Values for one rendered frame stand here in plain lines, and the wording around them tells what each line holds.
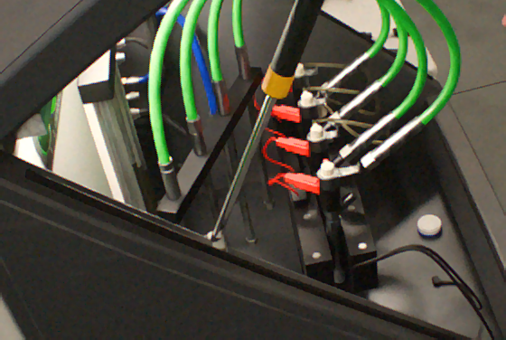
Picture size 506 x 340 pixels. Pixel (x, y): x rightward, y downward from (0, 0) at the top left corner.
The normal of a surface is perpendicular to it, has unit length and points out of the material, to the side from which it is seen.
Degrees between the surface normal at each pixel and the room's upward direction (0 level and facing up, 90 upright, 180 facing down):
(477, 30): 0
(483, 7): 0
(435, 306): 0
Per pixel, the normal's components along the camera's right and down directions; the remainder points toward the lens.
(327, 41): 0.11, 0.62
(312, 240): -0.15, -0.77
